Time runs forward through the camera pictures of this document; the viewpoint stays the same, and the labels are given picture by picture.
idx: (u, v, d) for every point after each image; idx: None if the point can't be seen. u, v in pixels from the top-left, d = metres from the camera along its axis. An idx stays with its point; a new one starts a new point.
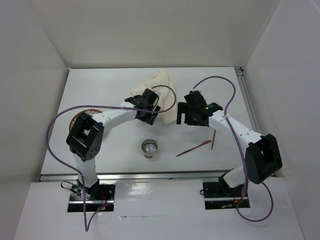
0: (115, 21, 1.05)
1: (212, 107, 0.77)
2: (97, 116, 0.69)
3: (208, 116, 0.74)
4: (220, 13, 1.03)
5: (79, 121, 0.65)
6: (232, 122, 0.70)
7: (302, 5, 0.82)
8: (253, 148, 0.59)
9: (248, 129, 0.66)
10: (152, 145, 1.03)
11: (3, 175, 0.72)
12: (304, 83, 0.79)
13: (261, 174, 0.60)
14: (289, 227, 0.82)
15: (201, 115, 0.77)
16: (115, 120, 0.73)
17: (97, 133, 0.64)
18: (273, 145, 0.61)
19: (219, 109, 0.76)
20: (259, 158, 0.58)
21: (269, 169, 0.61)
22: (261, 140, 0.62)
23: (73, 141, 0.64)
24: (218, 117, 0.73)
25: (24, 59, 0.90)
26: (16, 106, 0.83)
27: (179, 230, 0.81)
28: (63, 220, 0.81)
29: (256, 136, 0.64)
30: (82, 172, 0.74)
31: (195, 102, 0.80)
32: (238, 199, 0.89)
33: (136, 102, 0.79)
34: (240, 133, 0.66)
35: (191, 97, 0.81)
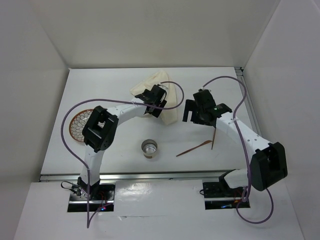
0: (115, 22, 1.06)
1: (220, 108, 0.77)
2: (112, 109, 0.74)
3: (216, 118, 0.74)
4: (219, 12, 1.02)
5: (94, 114, 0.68)
6: (241, 126, 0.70)
7: (302, 3, 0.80)
8: (259, 155, 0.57)
9: (256, 135, 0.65)
10: (152, 145, 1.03)
11: (3, 175, 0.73)
12: (304, 81, 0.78)
13: (265, 182, 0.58)
14: (290, 228, 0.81)
15: (209, 115, 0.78)
16: (128, 113, 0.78)
17: (113, 125, 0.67)
18: (281, 153, 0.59)
19: (228, 111, 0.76)
20: (264, 166, 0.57)
21: (273, 176, 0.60)
22: (268, 147, 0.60)
23: (89, 132, 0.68)
24: (226, 119, 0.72)
25: (24, 61, 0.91)
26: (16, 107, 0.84)
27: (179, 231, 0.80)
28: (62, 220, 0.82)
29: (263, 142, 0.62)
30: (89, 166, 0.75)
31: (204, 102, 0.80)
32: (238, 199, 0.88)
33: (145, 99, 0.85)
34: (248, 138, 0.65)
35: (200, 95, 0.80)
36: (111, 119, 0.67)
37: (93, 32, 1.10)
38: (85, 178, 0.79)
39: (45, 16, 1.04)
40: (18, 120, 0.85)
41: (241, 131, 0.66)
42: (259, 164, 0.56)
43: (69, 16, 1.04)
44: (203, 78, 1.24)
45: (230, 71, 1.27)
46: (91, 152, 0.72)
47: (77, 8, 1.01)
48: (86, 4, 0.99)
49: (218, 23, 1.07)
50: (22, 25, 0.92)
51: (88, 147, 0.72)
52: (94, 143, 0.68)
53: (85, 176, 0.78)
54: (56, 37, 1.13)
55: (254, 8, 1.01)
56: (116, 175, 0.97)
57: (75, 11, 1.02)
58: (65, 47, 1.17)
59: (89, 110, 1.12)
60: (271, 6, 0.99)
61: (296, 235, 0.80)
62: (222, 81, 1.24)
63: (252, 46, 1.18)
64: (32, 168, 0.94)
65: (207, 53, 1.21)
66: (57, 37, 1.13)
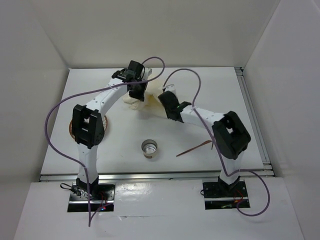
0: (115, 23, 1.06)
1: (182, 105, 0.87)
2: (91, 103, 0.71)
3: (180, 112, 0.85)
4: (219, 12, 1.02)
5: (76, 113, 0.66)
6: (200, 111, 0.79)
7: (303, 3, 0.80)
8: (217, 125, 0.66)
9: (211, 112, 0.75)
10: (152, 145, 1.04)
11: (3, 175, 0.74)
12: (304, 81, 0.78)
13: (232, 148, 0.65)
14: (290, 228, 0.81)
15: (175, 114, 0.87)
16: (109, 101, 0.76)
17: (97, 120, 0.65)
18: (236, 119, 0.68)
19: (188, 105, 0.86)
20: (224, 132, 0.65)
21: (240, 142, 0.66)
22: (224, 118, 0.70)
23: (79, 132, 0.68)
24: (187, 111, 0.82)
25: (24, 62, 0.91)
26: (16, 107, 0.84)
27: (179, 231, 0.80)
28: (62, 220, 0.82)
29: (219, 116, 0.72)
30: (85, 164, 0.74)
31: (168, 103, 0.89)
32: (238, 199, 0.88)
33: (123, 75, 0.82)
34: (206, 116, 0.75)
35: (163, 97, 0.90)
36: (94, 116, 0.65)
37: (93, 32, 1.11)
38: (84, 178, 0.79)
39: (45, 16, 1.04)
40: (18, 120, 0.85)
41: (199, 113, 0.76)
42: (220, 133, 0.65)
43: (70, 17, 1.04)
44: (203, 78, 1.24)
45: (230, 71, 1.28)
46: (85, 150, 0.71)
47: (78, 9, 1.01)
48: (86, 5, 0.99)
49: (218, 24, 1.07)
50: (22, 25, 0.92)
51: (80, 146, 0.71)
52: (86, 141, 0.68)
53: (84, 176, 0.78)
54: (56, 37, 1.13)
55: (254, 8, 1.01)
56: (116, 175, 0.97)
57: (76, 11, 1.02)
58: (65, 47, 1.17)
59: None
60: (271, 6, 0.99)
61: (296, 235, 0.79)
62: (222, 81, 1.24)
63: (251, 47, 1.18)
64: (32, 168, 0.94)
65: (207, 54, 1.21)
66: (57, 37, 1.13)
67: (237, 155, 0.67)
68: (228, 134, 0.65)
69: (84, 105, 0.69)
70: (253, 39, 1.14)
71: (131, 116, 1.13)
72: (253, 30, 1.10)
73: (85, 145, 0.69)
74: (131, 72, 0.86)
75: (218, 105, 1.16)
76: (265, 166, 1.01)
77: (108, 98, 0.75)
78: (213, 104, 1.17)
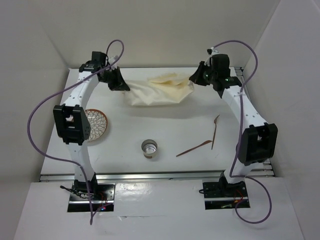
0: (115, 23, 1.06)
1: (232, 80, 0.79)
2: (69, 100, 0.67)
3: (224, 89, 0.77)
4: (220, 12, 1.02)
5: (58, 115, 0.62)
6: (246, 103, 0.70)
7: (303, 4, 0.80)
8: (251, 130, 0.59)
9: (255, 111, 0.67)
10: (152, 145, 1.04)
11: (3, 174, 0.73)
12: (304, 81, 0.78)
13: (248, 155, 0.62)
14: (290, 228, 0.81)
15: (218, 84, 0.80)
16: (85, 95, 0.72)
17: (81, 114, 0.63)
18: (273, 135, 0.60)
19: (238, 84, 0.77)
20: (252, 141, 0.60)
21: (259, 153, 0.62)
22: (262, 126, 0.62)
23: (66, 132, 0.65)
24: (233, 92, 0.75)
25: (24, 62, 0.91)
26: (16, 107, 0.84)
27: (179, 231, 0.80)
28: (62, 220, 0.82)
29: (260, 121, 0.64)
30: (80, 163, 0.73)
31: (219, 69, 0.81)
32: (238, 199, 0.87)
33: (90, 67, 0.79)
34: (247, 113, 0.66)
35: (218, 59, 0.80)
36: (78, 110, 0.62)
37: (93, 32, 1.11)
38: (82, 177, 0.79)
39: (45, 16, 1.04)
40: (18, 120, 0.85)
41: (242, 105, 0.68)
42: (248, 139, 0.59)
43: (70, 16, 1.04)
44: None
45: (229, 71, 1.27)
46: (77, 148, 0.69)
47: (77, 8, 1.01)
48: (86, 5, 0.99)
49: (218, 24, 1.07)
50: (22, 25, 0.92)
51: (71, 145, 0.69)
52: (76, 138, 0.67)
53: (81, 175, 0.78)
54: (56, 37, 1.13)
55: (255, 9, 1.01)
56: (110, 175, 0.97)
57: (76, 11, 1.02)
58: (65, 47, 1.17)
59: (89, 110, 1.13)
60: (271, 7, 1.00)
61: (296, 235, 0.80)
62: None
63: (251, 47, 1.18)
64: (32, 168, 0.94)
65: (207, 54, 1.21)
66: (57, 37, 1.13)
67: (248, 162, 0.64)
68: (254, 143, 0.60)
69: (63, 103, 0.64)
70: (253, 39, 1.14)
71: (131, 116, 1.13)
72: (253, 30, 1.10)
73: (75, 142, 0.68)
74: (96, 62, 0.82)
75: (217, 105, 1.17)
76: (265, 166, 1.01)
77: (84, 91, 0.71)
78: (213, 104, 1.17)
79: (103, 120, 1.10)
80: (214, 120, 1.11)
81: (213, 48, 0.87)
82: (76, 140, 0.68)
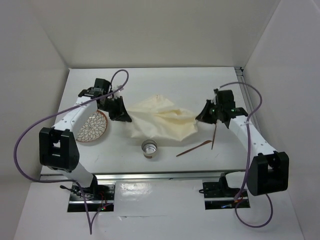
0: (115, 23, 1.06)
1: (238, 110, 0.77)
2: (60, 124, 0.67)
3: (231, 118, 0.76)
4: (219, 12, 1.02)
5: (43, 139, 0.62)
6: (252, 132, 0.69)
7: (303, 4, 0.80)
8: (261, 158, 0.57)
9: (262, 141, 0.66)
10: (152, 145, 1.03)
11: (3, 174, 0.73)
12: (304, 81, 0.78)
13: (261, 187, 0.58)
14: (290, 228, 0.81)
15: (224, 115, 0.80)
16: (79, 119, 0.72)
17: (69, 140, 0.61)
18: (284, 164, 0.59)
19: (244, 114, 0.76)
20: (264, 171, 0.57)
21: (271, 185, 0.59)
22: (272, 154, 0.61)
23: (50, 159, 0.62)
24: (239, 121, 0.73)
25: (24, 62, 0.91)
26: (16, 107, 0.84)
27: (179, 231, 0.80)
28: (62, 221, 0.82)
29: (269, 149, 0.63)
30: (72, 177, 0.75)
31: (224, 101, 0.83)
32: (238, 199, 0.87)
33: (91, 93, 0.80)
34: (254, 142, 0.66)
35: (221, 94, 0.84)
36: (66, 136, 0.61)
37: (93, 33, 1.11)
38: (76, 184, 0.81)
39: (45, 16, 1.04)
40: (18, 120, 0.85)
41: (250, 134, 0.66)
42: (259, 168, 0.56)
43: (69, 17, 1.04)
44: (203, 79, 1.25)
45: (229, 71, 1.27)
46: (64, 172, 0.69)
47: (77, 9, 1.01)
48: (86, 5, 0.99)
49: (218, 24, 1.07)
50: (22, 25, 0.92)
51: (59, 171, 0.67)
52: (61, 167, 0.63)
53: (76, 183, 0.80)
54: (56, 38, 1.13)
55: (254, 9, 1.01)
56: (115, 175, 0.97)
57: (75, 11, 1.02)
58: (64, 47, 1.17)
59: None
60: (270, 7, 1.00)
61: (296, 235, 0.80)
62: (222, 81, 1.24)
63: (251, 47, 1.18)
64: (32, 168, 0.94)
65: (207, 54, 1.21)
66: (57, 37, 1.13)
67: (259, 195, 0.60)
68: (265, 173, 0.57)
69: (52, 126, 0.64)
70: (253, 39, 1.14)
71: None
72: (253, 30, 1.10)
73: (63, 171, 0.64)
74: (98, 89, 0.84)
75: None
76: None
77: (78, 116, 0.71)
78: None
79: (102, 120, 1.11)
80: None
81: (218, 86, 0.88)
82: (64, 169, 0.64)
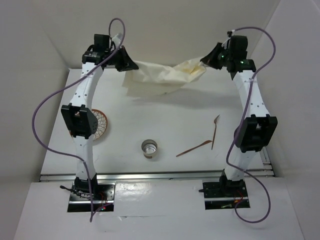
0: (115, 23, 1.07)
1: (247, 63, 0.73)
2: (75, 99, 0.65)
3: (237, 71, 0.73)
4: (219, 12, 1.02)
5: (65, 113, 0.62)
6: (255, 91, 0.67)
7: (302, 4, 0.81)
8: (250, 120, 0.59)
9: (261, 102, 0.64)
10: (152, 145, 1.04)
11: (3, 174, 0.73)
12: (304, 81, 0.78)
13: (244, 140, 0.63)
14: (290, 228, 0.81)
15: (231, 64, 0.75)
16: (91, 90, 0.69)
17: (87, 114, 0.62)
18: (272, 127, 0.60)
19: (252, 70, 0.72)
20: (251, 129, 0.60)
21: (255, 142, 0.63)
22: (264, 117, 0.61)
23: (75, 126, 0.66)
24: (244, 77, 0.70)
25: (24, 62, 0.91)
26: (16, 107, 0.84)
27: (179, 230, 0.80)
28: (62, 220, 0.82)
29: (263, 112, 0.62)
30: (84, 158, 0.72)
31: (236, 49, 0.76)
32: (238, 199, 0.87)
33: (93, 55, 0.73)
34: (253, 101, 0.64)
35: (236, 40, 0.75)
36: (84, 112, 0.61)
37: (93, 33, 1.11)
38: (84, 174, 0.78)
39: (45, 16, 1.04)
40: (19, 120, 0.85)
41: (250, 94, 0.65)
42: (246, 128, 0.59)
43: (70, 16, 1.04)
44: (203, 79, 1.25)
45: None
46: (83, 142, 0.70)
47: (78, 9, 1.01)
48: (86, 5, 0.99)
49: (218, 24, 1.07)
50: (22, 25, 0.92)
51: (77, 139, 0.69)
52: (84, 132, 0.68)
53: (84, 172, 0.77)
54: (56, 37, 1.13)
55: (254, 9, 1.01)
56: (109, 175, 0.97)
57: (76, 11, 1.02)
58: (65, 47, 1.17)
59: None
60: (270, 7, 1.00)
61: (296, 235, 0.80)
62: (222, 81, 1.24)
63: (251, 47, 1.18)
64: (32, 168, 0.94)
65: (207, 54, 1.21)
66: (57, 37, 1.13)
67: (243, 148, 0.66)
68: (251, 132, 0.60)
69: (70, 103, 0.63)
70: (253, 39, 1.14)
71: (132, 116, 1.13)
72: (253, 30, 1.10)
73: (82, 136, 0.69)
74: (99, 47, 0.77)
75: (217, 105, 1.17)
76: (265, 166, 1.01)
77: (89, 87, 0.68)
78: (213, 103, 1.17)
79: (103, 120, 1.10)
80: (213, 120, 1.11)
81: (233, 30, 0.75)
82: (84, 134, 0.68)
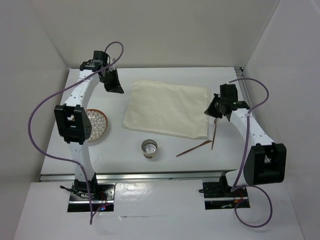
0: (115, 23, 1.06)
1: (240, 104, 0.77)
2: (69, 100, 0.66)
3: (232, 111, 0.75)
4: (220, 12, 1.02)
5: (59, 114, 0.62)
6: (252, 122, 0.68)
7: (303, 4, 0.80)
8: (258, 148, 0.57)
9: (262, 131, 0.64)
10: (152, 145, 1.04)
11: (3, 175, 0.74)
12: (304, 81, 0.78)
13: (256, 176, 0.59)
14: (290, 228, 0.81)
15: (226, 106, 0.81)
16: (87, 93, 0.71)
17: (82, 114, 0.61)
18: (281, 156, 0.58)
19: (245, 107, 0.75)
20: (260, 159, 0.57)
21: (268, 176, 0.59)
22: (270, 146, 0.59)
23: (68, 131, 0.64)
24: (240, 113, 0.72)
25: (24, 63, 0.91)
26: (16, 108, 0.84)
27: (180, 230, 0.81)
28: (62, 220, 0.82)
29: (267, 140, 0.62)
30: (81, 162, 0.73)
31: (227, 94, 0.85)
32: (238, 199, 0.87)
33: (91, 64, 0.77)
34: (253, 132, 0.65)
35: (225, 88, 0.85)
36: (78, 111, 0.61)
37: (93, 33, 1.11)
38: (82, 177, 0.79)
39: (45, 16, 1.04)
40: (18, 120, 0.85)
41: (249, 125, 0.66)
42: (255, 158, 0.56)
43: (69, 17, 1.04)
44: (203, 79, 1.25)
45: (229, 71, 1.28)
46: (78, 147, 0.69)
47: (77, 9, 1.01)
48: (86, 5, 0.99)
49: (218, 24, 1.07)
50: (22, 25, 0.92)
51: (71, 145, 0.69)
52: (78, 137, 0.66)
53: (82, 175, 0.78)
54: (56, 38, 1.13)
55: (254, 9, 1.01)
56: (111, 175, 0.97)
57: (75, 12, 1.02)
58: (64, 47, 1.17)
59: (89, 110, 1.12)
60: (270, 7, 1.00)
61: (296, 235, 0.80)
62: (222, 81, 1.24)
63: (251, 47, 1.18)
64: (32, 168, 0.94)
65: (208, 54, 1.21)
66: (57, 37, 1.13)
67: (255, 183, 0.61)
68: (262, 163, 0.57)
69: (64, 103, 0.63)
70: (253, 39, 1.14)
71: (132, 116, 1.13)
72: (253, 31, 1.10)
73: (76, 142, 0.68)
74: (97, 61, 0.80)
75: None
76: None
77: (85, 90, 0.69)
78: None
79: (103, 120, 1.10)
80: (213, 120, 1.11)
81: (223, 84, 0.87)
82: (78, 140, 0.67)
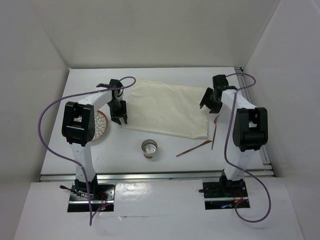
0: (114, 23, 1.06)
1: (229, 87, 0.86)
2: (82, 101, 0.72)
3: (222, 91, 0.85)
4: (219, 12, 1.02)
5: (68, 109, 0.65)
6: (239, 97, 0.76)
7: (303, 4, 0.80)
8: (242, 110, 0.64)
9: (246, 101, 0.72)
10: (152, 145, 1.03)
11: (3, 175, 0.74)
12: (304, 81, 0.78)
13: (243, 138, 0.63)
14: (289, 228, 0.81)
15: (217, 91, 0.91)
16: (98, 102, 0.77)
17: (90, 113, 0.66)
18: (263, 117, 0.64)
19: (234, 88, 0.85)
20: (244, 119, 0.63)
21: (254, 138, 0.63)
22: (253, 109, 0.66)
23: (70, 130, 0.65)
24: (228, 92, 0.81)
25: (24, 63, 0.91)
26: (16, 108, 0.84)
27: (179, 230, 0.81)
28: (62, 220, 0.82)
29: (251, 106, 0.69)
30: (82, 163, 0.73)
31: (217, 83, 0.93)
32: (238, 199, 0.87)
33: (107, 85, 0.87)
34: (239, 102, 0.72)
35: (216, 77, 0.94)
36: (87, 109, 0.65)
37: (93, 33, 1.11)
38: (83, 178, 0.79)
39: (45, 17, 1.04)
40: (18, 121, 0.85)
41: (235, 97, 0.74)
42: (240, 118, 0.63)
43: (70, 17, 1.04)
44: (203, 78, 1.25)
45: (229, 71, 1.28)
46: (80, 149, 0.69)
47: (77, 9, 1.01)
48: (86, 5, 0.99)
49: (218, 24, 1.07)
50: (22, 25, 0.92)
51: (74, 145, 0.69)
52: (79, 139, 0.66)
53: (82, 175, 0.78)
54: (56, 38, 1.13)
55: (254, 9, 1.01)
56: (112, 175, 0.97)
57: (75, 12, 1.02)
58: (64, 47, 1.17)
59: None
60: (270, 7, 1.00)
61: (296, 235, 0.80)
62: None
63: (251, 47, 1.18)
64: (32, 168, 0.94)
65: (207, 54, 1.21)
66: (57, 37, 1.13)
67: (243, 147, 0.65)
68: (247, 124, 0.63)
69: (76, 101, 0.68)
70: (253, 39, 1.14)
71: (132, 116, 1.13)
72: (253, 31, 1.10)
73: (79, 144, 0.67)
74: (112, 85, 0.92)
75: None
76: (265, 166, 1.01)
77: (98, 98, 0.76)
78: None
79: (103, 120, 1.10)
80: (214, 120, 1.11)
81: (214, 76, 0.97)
82: (80, 142, 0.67)
